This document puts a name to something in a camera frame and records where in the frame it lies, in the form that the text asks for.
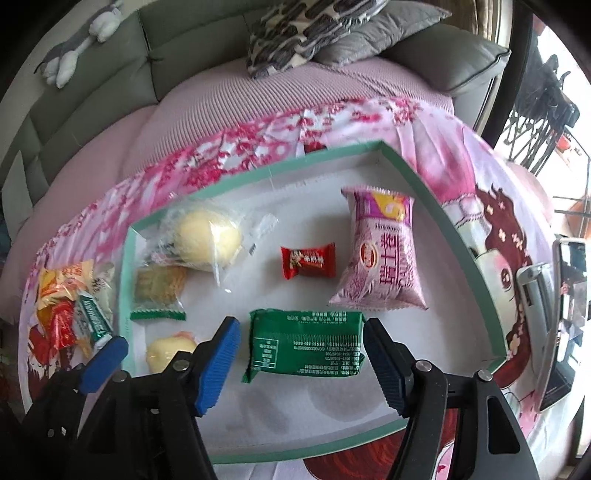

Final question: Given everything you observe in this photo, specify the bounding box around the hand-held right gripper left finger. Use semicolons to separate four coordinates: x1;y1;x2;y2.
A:
76;316;242;480

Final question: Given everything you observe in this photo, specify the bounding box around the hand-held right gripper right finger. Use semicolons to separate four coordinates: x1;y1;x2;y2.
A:
362;318;541;480

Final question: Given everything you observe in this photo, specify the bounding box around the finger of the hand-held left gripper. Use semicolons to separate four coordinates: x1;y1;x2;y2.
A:
46;335;129;407

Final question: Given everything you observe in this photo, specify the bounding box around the white and green snack packet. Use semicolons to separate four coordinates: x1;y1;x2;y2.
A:
76;291;114;354

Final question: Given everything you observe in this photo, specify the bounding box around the small pale pastry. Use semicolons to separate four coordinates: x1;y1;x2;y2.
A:
145;331;199;374

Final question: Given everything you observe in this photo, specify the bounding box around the dark red snack packet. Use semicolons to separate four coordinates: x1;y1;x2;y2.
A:
28;325;58;367

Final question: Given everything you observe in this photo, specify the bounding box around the beige snack packet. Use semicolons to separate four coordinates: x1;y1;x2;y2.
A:
90;263;116;301

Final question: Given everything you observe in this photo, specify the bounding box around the yellow packet with red label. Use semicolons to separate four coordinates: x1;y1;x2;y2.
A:
37;261;95;315

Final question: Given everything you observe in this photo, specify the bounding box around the clear green-edged cracker packet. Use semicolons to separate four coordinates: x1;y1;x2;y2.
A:
129;265;189;322

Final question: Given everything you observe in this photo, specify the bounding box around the teal shallow cardboard box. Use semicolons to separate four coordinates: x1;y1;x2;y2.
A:
117;140;509;463

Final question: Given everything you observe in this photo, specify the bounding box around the pink snack packet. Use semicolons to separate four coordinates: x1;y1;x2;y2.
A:
328;185;428;311

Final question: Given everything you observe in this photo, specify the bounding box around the clear-wrapped pale bun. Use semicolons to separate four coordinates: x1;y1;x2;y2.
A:
139;196;280;294

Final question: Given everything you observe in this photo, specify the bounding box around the small red candy packet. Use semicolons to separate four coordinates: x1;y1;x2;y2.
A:
280;244;338;281

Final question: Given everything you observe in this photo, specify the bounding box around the silver phone stand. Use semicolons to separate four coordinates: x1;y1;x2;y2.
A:
515;263;561;370

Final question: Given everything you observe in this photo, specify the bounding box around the smartphone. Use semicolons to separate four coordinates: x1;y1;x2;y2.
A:
538;237;589;413

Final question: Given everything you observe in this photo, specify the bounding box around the pink printed blanket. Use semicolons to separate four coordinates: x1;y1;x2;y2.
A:
18;95;578;480

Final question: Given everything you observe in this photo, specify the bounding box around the black metal railing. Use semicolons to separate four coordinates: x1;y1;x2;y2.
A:
499;106;591;241

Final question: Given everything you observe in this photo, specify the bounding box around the grey white plush toy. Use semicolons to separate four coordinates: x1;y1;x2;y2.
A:
34;0;125;89

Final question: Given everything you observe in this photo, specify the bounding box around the grey sofa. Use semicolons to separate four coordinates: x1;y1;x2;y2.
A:
0;0;511;241

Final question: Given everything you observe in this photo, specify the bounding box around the grey pillow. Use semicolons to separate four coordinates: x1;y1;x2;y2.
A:
314;0;453;65

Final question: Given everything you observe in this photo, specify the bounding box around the black white patterned pillow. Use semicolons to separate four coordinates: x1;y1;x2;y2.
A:
247;0;391;78

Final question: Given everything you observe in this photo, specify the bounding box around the beige patterned curtain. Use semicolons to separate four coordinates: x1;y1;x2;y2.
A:
487;0;515;47

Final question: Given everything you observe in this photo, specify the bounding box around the black door frame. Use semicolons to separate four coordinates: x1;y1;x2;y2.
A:
471;0;539;139

